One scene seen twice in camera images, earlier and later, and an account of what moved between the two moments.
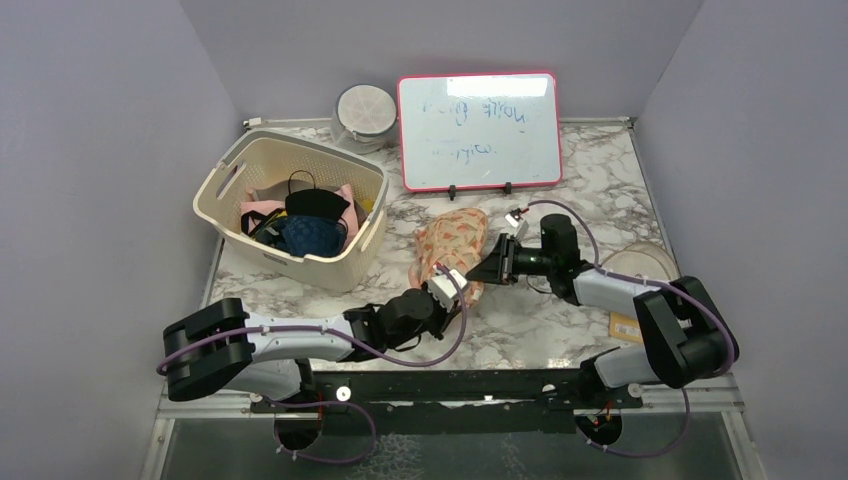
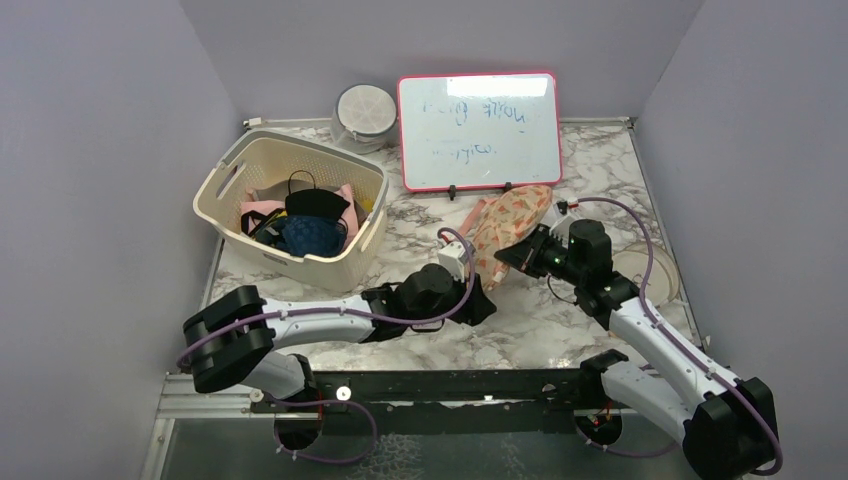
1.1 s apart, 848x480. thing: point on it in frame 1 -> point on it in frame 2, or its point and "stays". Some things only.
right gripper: x=498 y=268 stays
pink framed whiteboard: x=478 y=130 stays
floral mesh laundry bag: x=455 y=240 -> x=512 y=213
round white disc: x=644 y=259 stays
